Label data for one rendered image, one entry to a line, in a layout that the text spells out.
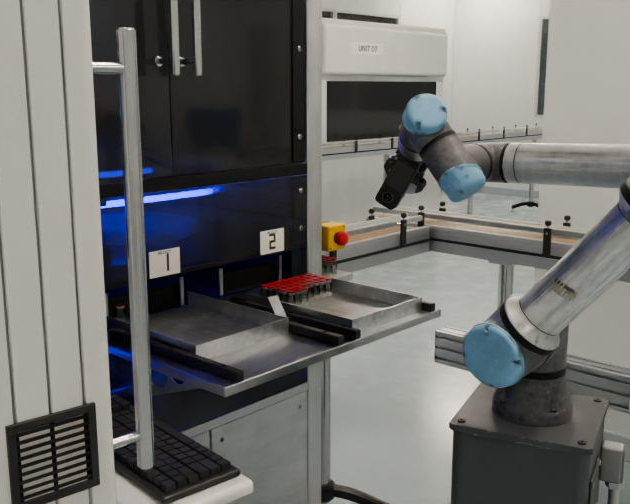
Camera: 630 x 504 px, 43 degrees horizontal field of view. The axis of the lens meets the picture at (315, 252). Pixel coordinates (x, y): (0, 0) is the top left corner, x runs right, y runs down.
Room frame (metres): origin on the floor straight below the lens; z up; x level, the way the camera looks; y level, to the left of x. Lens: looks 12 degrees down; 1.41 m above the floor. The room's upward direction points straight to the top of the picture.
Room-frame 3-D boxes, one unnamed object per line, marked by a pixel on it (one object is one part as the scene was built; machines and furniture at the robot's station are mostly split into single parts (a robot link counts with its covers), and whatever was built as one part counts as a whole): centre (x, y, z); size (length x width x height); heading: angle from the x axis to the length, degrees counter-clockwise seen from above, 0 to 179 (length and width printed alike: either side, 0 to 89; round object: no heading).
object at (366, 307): (1.87, -0.04, 0.90); 0.34 x 0.26 x 0.04; 47
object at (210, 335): (1.69, 0.27, 0.90); 0.34 x 0.26 x 0.04; 48
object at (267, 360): (1.77, 0.10, 0.87); 0.70 x 0.48 x 0.02; 138
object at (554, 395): (1.46, -0.42, 0.84); 0.15 x 0.15 x 0.10
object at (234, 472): (1.27, 0.30, 0.82); 0.40 x 0.14 x 0.02; 42
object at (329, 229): (2.21, -0.04, 0.99); 0.08 x 0.07 x 0.07; 48
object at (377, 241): (2.52, -0.12, 0.92); 0.69 x 0.16 x 0.16; 138
